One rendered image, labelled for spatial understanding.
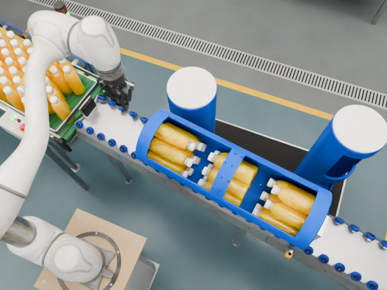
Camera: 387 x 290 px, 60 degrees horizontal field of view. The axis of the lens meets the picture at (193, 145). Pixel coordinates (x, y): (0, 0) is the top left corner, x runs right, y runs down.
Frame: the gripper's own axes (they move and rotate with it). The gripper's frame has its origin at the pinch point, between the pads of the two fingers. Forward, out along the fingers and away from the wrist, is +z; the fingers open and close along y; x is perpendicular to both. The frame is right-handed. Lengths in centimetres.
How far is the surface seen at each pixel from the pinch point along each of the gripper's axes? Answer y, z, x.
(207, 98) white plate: 28, 45, 35
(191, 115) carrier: 20, 53, 27
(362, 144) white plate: 109, 45, 17
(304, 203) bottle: 76, 28, -22
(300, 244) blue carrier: 76, 36, -38
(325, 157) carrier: 98, 67, 17
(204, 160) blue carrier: 31, 52, 1
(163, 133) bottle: 11.3, 29.2, 2.7
